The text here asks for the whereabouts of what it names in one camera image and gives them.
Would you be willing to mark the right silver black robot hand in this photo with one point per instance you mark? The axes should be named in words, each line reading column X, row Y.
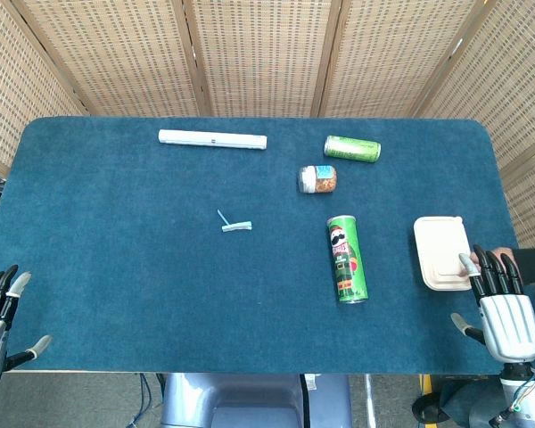
column 510, row 325

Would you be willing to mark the person's bare hand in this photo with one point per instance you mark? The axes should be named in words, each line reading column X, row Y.
column 499, row 252

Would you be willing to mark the light blue toothbrush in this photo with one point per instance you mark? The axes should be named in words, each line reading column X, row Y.
column 237, row 227

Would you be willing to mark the person's black sleeve forearm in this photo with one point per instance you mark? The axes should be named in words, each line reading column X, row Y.
column 532, row 263

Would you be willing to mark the beige takeout box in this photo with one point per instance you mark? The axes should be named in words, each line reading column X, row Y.
column 441, row 252

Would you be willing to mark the yellow floor tape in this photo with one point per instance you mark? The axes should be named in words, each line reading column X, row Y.
column 426, row 385

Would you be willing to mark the black shoe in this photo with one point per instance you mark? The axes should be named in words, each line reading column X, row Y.
column 428, row 408

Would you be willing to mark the woven folding screen panel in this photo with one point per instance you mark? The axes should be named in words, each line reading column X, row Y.
column 13, row 80
column 392, row 53
column 512, row 111
column 116, row 53
column 260, row 53

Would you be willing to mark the green Pringles can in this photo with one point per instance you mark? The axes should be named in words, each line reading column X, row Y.
column 346, row 258

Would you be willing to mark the white floor tape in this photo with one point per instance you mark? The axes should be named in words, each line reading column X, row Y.
column 369, row 397

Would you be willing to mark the blue felt table cover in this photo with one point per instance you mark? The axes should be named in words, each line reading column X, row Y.
column 160, row 276

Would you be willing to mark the green drink can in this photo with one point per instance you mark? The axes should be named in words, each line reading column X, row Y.
column 352, row 148

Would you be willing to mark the small jar with blue label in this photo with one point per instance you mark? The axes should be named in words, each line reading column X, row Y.
column 318, row 179

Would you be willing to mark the blue-grey robot torso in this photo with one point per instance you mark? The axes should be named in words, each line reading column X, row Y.
column 249, row 401

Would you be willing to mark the long white box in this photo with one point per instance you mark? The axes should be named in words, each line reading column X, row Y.
column 211, row 139

